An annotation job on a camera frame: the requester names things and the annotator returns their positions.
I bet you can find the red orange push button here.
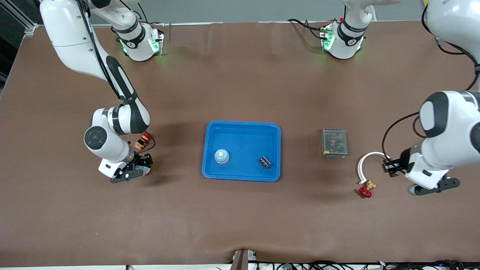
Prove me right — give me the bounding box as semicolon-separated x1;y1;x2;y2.
134;132;152;150

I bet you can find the white curved plastic clamp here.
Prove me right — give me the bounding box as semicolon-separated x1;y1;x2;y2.
357;151;392;185

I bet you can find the metal mesh power supply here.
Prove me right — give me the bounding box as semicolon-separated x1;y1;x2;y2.
321;128;348;158

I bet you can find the blue plastic tray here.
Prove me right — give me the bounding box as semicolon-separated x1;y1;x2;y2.
202;120;282;183

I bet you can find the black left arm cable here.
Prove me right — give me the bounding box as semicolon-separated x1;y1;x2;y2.
381;2;480;160

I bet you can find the brass valve red handle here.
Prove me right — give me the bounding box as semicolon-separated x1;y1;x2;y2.
358;180;377;199

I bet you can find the black cable bundle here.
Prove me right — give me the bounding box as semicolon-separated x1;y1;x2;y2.
216;259;480;270

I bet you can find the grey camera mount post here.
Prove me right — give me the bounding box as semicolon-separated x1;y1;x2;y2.
229;248;258;270

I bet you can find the black base cable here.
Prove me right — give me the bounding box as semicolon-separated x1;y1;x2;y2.
137;3;166;27
287;18;327;41

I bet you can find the aluminium frame profile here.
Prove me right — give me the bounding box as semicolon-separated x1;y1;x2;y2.
0;0;39;38

